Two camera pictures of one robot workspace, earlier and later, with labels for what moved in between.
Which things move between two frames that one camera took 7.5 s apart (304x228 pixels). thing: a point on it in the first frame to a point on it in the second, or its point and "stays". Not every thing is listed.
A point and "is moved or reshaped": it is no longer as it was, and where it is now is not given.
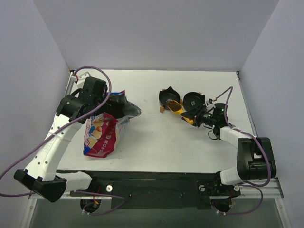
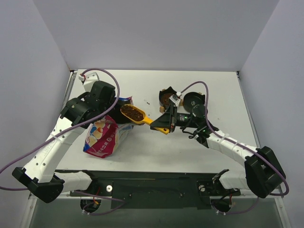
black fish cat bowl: (166, 96) stays
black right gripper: (198, 115) to (172, 119)
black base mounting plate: (158, 190) stays
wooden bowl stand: (162, 108) stays
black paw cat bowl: (192, 100) stays
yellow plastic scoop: (177, 109) is moved or reshaped
